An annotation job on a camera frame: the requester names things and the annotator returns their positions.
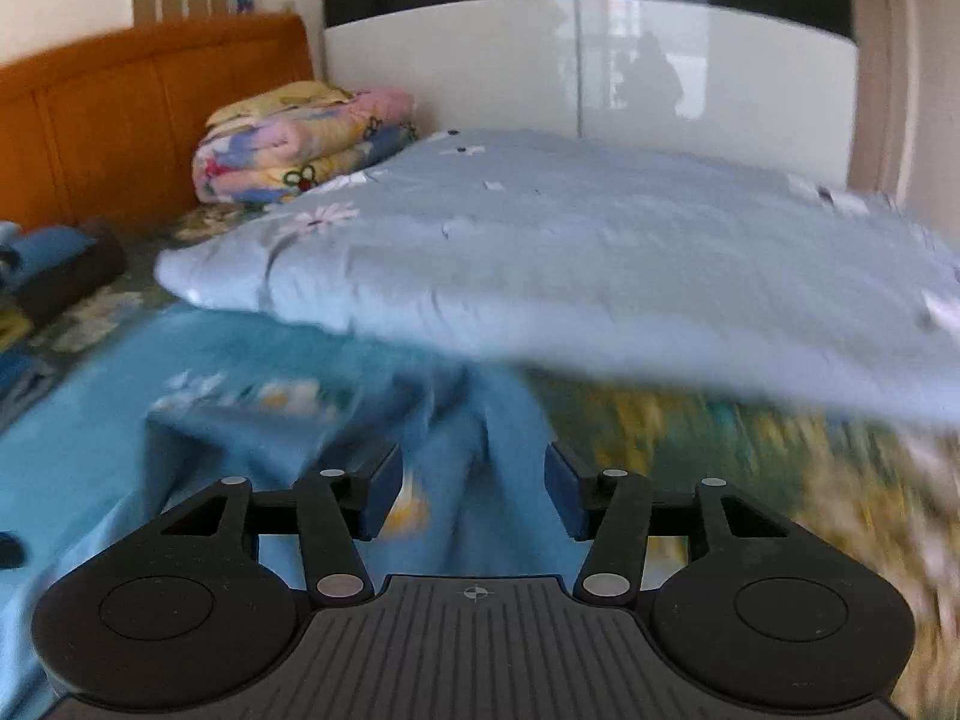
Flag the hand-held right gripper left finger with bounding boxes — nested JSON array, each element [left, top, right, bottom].
[[160, 441, 407, 610]]

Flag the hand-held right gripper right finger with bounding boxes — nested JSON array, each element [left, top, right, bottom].
[[544, 441, 796, 606]]

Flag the green floral bedsheet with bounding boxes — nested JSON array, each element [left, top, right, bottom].
[[0, 202, 960, 720]]

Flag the light blue floral quilt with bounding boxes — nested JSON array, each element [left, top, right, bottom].
[[154, 129, 960, 440]]

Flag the folded dark brown cloth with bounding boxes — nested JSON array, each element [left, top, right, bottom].
[[15, 219, 128, 325]]

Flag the folded blue cloth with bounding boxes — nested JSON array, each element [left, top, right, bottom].
[[0, 221, 98, 293]]

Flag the folded colourful floral quilt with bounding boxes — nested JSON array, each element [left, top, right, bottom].
[[191, 81, 421, 205]]

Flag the white glossy wardrobe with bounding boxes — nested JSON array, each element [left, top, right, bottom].
[[321, 0, 860, 188]]

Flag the orange wooden headboard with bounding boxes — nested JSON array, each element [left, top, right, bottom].
[[0, 13, 316, 233]]

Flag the beige cardboard boxes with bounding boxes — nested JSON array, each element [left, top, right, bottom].
[[133, 0, 230, 23]]

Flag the pink door frame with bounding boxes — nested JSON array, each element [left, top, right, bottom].
[[849, 0, 960, 237]]

